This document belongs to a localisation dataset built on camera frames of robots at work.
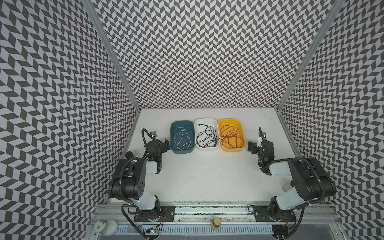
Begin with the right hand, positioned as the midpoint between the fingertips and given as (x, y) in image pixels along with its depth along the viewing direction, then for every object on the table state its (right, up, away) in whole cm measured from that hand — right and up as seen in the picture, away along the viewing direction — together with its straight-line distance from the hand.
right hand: (260, 140), depth 93 cm
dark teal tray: (-50, +2, +6) cm, 51 cm away
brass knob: (-32, -28, -35) cm, 55 cm away
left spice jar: (-78, -7, -11) cm, 79 cm away
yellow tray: (-13, +11, +11) cm, 20 cm away
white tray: (-29, +11, +13) cm, 34 cm away
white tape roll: (-78, -33, -31) cm, 90 cm away
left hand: (-65, +1, +1) cm, 65 cm away
